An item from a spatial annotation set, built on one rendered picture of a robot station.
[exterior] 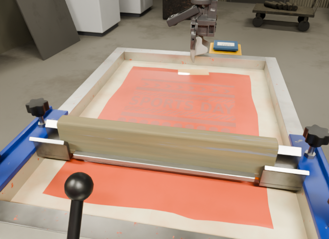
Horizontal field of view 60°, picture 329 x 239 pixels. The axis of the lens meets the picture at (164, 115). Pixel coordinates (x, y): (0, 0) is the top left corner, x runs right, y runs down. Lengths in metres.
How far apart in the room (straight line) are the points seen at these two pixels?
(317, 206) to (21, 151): 0.54
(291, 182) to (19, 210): 0.45
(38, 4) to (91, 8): 0.81
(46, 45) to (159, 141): 3.60
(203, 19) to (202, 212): 0.67
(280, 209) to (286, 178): 0.06
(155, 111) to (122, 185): 0.27
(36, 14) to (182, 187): 3.67
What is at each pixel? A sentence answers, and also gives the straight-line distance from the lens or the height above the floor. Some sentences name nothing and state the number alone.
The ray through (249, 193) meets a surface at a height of 0.95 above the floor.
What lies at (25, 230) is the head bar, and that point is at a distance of 0.43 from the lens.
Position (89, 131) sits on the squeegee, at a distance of 0.56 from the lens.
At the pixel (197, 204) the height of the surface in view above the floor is 0.95.
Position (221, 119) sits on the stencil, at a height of 0.95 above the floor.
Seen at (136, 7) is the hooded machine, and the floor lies 0.19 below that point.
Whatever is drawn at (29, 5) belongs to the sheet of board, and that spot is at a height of 0.62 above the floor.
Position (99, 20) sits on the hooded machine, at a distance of 4.58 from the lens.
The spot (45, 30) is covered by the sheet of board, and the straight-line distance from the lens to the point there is 4.09.
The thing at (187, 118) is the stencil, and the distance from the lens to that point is 0.74.
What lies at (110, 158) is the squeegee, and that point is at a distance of 0.56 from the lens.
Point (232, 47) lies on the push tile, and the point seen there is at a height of 0.97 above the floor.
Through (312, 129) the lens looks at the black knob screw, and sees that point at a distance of 0.58.
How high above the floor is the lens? 1.36
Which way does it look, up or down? 33 degrees down
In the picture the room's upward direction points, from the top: straight up
